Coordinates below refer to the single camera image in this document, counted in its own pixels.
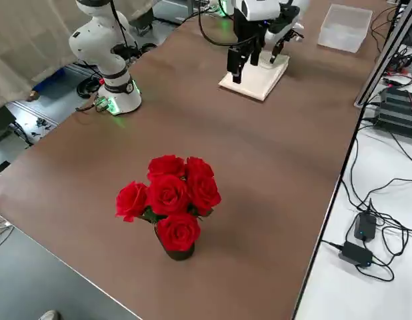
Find black power supply unit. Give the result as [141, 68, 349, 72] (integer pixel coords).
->
[372, 105, 412, 135]
[381, 86, 412, 114]

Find black power adapter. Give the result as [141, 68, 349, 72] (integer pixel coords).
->
[338, 241, 374, 268]
[353, 212, 377, 241]

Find clear plastic box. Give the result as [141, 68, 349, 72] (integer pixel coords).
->
[317, 3, 373, 53]

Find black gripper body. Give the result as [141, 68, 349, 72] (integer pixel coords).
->
[233, 7, 266, 50]
[266, 16, 295, 39]

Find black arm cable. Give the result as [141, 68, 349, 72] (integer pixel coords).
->
[107, 0, 260, 59]

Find red rose bouquet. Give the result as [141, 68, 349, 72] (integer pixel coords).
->
[115, 154, 223, 253]

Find person's foot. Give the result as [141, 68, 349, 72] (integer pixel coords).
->
[38, 309, 63, 320]

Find cream tablecloth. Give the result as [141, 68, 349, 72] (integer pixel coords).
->
[218, 53, 291, 102]

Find aluminium frame post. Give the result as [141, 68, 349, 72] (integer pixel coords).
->
[354, 0, 412, 108]

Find black cable coil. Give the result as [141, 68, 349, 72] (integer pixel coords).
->
[75, 75, 102, 100]

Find beige curtain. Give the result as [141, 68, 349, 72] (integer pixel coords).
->
[0, 0, 160, 111]

